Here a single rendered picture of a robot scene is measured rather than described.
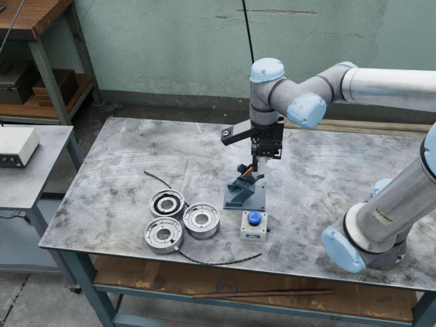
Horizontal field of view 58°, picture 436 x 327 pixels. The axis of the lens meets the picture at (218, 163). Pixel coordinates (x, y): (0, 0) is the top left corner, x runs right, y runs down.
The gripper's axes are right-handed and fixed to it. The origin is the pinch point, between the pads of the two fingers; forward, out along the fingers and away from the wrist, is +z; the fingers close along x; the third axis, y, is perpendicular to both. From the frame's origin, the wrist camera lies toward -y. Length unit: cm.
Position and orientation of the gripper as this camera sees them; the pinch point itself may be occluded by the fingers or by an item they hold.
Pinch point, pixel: (253, 171)
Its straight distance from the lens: 115.5
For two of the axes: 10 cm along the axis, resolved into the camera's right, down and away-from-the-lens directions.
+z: 0.3, 7.1, 7.0
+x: 0.9, -7.0, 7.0
